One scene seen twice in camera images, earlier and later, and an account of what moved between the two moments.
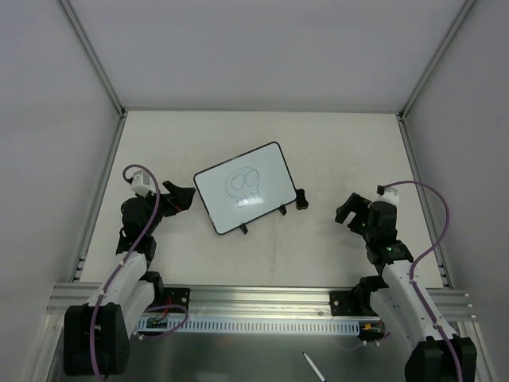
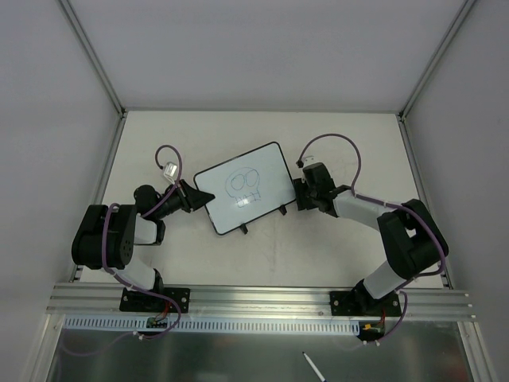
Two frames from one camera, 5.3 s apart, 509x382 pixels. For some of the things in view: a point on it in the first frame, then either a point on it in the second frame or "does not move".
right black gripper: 359,213 to 301,195
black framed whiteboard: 246,188 does not move
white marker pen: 315,368 does not move
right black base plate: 351,303 does not move
